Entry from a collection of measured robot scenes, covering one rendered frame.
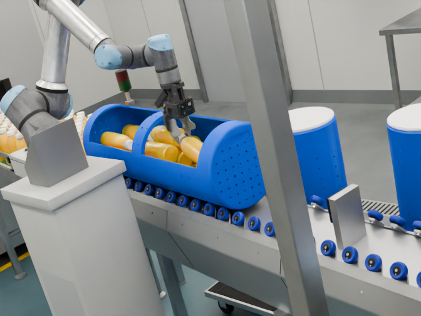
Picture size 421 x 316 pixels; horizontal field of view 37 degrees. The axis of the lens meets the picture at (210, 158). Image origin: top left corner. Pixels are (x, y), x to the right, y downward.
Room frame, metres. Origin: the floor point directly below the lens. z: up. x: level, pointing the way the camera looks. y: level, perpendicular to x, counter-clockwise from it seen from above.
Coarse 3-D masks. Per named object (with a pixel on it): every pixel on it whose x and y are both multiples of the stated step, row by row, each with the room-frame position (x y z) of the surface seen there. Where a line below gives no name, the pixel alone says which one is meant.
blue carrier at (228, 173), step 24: (96, 120) 2.59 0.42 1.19; (120, 120) 2.65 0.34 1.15; (144, 120) 2.26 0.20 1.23; (192, 120) 2.29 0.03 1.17; (216, 120) 2.11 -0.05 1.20; (96, 144) 2.44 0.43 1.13; (144, 144) 2.17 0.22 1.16; (216, 144) 1.86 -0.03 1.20; (240, 144) 1.90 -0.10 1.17; (144, 168) 2.15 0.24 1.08; (168, 168) 2.01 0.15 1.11; (192, 168) 1.90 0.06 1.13; (216, 168) 1.84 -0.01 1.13; (240, 168) 1.89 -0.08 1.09; (192, 192) 1.95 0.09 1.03; (216, 192) 1.83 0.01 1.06; (240, 192) 1.88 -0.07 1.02; (264, 192) 1.93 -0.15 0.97
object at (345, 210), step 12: (336, 192) 1.58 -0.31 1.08; (348, 192) 1.55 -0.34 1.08; (336, 204) 1.52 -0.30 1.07; (348, 204) 1.55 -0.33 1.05; (360, 204) 1.57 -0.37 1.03; (336, 216) 1.53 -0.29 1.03; (348, 216) 1.54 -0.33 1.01; (360, 216) 1.57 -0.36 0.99; (336, 228) 1.53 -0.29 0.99; (348, 228) 1.54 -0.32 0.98; (360, 228) 1.57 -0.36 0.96; (336, 240) 1.54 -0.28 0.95; (348, 240) 1.54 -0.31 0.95
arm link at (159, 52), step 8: (152, 40) 2.02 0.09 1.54; (160, 40) 2.01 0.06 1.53; (168, 40) 2.03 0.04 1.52; (152, 48) 2.02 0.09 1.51; (160, 48) 2.01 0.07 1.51; (168, 48) 2.02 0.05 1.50; (152, 56) 2.03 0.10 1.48; (160, 56) 2.01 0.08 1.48; (168, 56) 2.02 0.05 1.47; (152, 64) 2.04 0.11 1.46; (160, 64) 2.01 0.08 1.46; (168, 64) 2.01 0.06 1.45; (176, 64) 2.03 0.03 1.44; (160, 72) 2.02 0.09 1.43
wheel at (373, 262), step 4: (368, 256) 1.38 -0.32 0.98; (372, 256) 1.38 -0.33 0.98; (376, 256) 1.37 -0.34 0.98; (368, 260) 1.38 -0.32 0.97; (372, 260) 1.37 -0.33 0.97; (376, 260) 1.36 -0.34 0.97; (380, 260) 1.36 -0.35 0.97; (368, 264) 1.37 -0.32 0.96; (372, 264) 1.37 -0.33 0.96; (376, 264) 1.36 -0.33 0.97; (380, 264) 1.35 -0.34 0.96; (368, 268) 1.37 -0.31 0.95; (372, 268) 1.36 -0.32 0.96; (376, 268) 1.35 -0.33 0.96
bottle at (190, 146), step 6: (186, 138) 2.03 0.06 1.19; (192, 138) 2.03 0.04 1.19; (180, 144) 2.04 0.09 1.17; (186, 144) 2.01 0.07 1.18; (192, 144) 2.00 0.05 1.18; (198, 144) 1.99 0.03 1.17; (186, 150) 2.00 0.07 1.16; (192, 150) 1.98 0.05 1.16; (198, 150) 1.97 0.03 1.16; (192, 156) 1.98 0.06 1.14; (198, 156) 1.96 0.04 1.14
